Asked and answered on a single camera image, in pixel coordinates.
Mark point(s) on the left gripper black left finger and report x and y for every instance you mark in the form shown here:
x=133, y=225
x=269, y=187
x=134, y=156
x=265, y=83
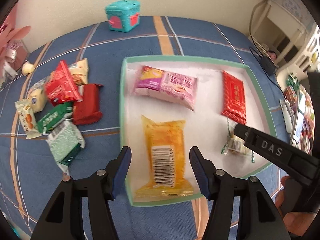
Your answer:
x=62, y=216

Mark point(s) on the green white cracker packet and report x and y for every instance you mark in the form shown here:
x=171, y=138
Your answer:
x=235, y=145

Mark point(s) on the light green snack packet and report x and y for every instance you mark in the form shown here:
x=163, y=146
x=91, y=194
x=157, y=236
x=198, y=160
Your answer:
x=65, y=142

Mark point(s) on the yellow cake packet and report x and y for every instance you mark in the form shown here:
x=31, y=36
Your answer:
x=166, y=154

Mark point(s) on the beige nut cake packet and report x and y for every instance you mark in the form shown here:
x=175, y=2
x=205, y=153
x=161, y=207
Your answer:
x=27, y=118

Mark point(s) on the red gold patterned snack pack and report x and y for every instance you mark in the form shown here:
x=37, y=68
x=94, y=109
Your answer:
x=234, y=105

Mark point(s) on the cream round pastry packet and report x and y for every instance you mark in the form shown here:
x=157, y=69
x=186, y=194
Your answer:
x=37, y=95

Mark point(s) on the pink snack packet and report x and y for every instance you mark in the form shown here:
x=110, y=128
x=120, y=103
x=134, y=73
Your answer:
x=167, y=86

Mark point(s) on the right hand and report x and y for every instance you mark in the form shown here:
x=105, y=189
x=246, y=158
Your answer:
x=290, y=217

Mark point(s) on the blue plaid tablecloth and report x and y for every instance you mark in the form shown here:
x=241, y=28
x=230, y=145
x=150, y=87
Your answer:
x=29, y=174

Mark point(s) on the smartphone on stand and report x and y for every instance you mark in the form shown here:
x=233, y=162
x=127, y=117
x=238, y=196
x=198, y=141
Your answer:
x=299, y=128

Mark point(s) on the white phone stand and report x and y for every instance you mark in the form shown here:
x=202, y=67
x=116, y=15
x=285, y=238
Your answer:
x=287, y=114

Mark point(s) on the colourful cube toy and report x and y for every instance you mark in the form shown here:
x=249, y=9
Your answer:
x=291, y=97

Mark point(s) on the dark red snack packet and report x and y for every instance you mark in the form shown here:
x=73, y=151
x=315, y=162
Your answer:
x=87, y=111

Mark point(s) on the black power adapter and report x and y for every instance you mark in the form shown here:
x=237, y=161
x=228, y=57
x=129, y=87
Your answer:
x=267, y=65

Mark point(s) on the red flower snack packet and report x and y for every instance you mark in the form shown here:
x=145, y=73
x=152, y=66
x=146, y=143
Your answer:
x=60, y=87

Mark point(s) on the white tray with green rim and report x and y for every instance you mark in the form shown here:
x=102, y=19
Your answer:
x=205, y=127

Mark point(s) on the beige biscuit packet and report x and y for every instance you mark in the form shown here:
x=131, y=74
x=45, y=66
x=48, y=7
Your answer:
x=79, y=72

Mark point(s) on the small cream toy figure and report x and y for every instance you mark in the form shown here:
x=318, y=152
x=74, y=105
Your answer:
x=27, y=68

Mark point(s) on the cream plastic shelf rack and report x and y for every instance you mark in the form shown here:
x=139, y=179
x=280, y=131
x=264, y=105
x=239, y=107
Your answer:
x=292, y=18

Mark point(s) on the teal toy house box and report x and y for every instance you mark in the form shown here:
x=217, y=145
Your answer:
x=123, y=15

